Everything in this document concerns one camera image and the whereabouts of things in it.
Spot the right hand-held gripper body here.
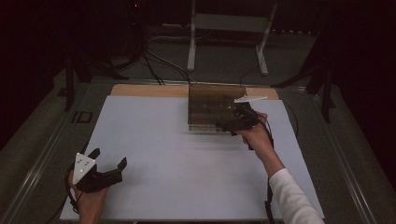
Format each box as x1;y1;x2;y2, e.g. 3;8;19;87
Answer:
228;95;269;135

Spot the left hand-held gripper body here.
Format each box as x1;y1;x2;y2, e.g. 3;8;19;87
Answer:
72;152;123;194

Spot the smoky transparent drawer box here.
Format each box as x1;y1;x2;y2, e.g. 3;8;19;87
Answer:
187;84;248;133

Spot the person's left hand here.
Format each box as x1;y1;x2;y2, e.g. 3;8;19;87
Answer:
67;172;109;217

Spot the person's right hand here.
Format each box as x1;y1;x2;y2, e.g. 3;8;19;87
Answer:
235;112;276;158

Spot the black floor plate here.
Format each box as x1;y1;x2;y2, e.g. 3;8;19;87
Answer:
72;110;93;124

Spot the black stand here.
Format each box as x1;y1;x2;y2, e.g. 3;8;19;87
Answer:
64;54;130;113
270;59;339;124

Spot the white metal stand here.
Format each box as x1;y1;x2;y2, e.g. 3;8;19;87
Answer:
186;0;278;77

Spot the white power strip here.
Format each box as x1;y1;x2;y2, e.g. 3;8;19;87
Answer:
161;22;188;30

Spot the left hand-held gripper cable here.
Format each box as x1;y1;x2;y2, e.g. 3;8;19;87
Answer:
64;166;80;216

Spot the hand-held gripper cable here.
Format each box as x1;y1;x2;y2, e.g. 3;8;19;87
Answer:
64;166;80;216
256;115;276;224

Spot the thin black table cable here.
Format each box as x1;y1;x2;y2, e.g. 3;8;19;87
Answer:
281;99;300;140

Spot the aluminium frame rail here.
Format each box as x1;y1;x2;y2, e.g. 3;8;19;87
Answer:
0;83;94;224
92;77;307;91
306;91;379;224

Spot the black floor cable bundle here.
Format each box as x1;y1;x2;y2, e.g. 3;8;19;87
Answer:
141;49;194;86

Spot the right hand-held gripper cable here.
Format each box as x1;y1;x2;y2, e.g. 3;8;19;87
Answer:
256;115;276;224

